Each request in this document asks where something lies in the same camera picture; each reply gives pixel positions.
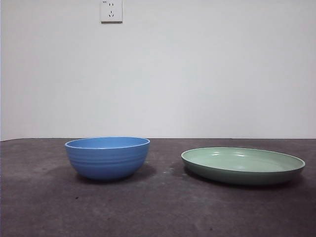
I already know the blue ribbed bowl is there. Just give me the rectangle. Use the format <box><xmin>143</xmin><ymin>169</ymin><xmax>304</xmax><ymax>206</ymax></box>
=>
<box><xmin>64</xmin><ymin>136</ymin><xmax>151</xmax><ymax>181</ymax></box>

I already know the green round plate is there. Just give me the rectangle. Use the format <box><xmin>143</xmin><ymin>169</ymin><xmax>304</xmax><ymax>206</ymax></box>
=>
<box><xmin>181</xmin><ymin>147</ymin><xmax>306</xmax><ymax>186</ymax></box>

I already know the white wall socket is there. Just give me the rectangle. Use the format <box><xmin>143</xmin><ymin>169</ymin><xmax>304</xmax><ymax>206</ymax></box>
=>
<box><xmin>100</xmin><ymin>0</ymin><xmax>123</xmax><ymax>25</ymax></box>

